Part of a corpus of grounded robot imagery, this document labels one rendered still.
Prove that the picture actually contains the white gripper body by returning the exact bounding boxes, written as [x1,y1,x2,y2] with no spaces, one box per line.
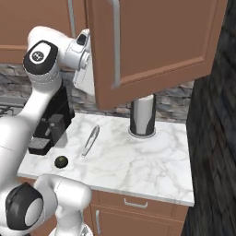
[73,53,96,97]

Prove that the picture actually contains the stove hob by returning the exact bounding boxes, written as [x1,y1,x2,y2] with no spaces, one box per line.
[0,103,26,118]

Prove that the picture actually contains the brown base cabinet door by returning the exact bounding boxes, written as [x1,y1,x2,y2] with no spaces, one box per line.
[90,205,186,236]

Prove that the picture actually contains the black coffee machine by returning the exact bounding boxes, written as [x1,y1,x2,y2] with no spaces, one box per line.
[28,80,76,157]

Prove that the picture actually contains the silver tongs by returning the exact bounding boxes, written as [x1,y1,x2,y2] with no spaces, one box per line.
[80,124,101,159]

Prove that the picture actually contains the white paper towel roll holder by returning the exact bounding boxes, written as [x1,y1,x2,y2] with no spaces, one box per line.
[128,94,158,139]

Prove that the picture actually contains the dark green avocado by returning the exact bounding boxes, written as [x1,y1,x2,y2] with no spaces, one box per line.
[53,155,69,170]

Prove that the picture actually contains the brown drawer front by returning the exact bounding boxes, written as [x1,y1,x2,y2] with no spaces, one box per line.
[91,189,189,219]

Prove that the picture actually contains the grey wall cabinet door handle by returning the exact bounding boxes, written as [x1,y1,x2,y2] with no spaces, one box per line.
[67,0,77,40]
[110,0,122,89]

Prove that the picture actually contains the brown wall cabinet door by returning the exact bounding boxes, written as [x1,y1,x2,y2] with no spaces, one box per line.
[0,0,89,65]
[85,0,229,112]

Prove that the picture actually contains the grey drawer handle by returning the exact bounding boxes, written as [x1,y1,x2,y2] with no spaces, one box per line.
[123,197,149,210]

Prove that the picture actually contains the grey base cabinet door handle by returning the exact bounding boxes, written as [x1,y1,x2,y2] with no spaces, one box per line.
[94,209,102,235]

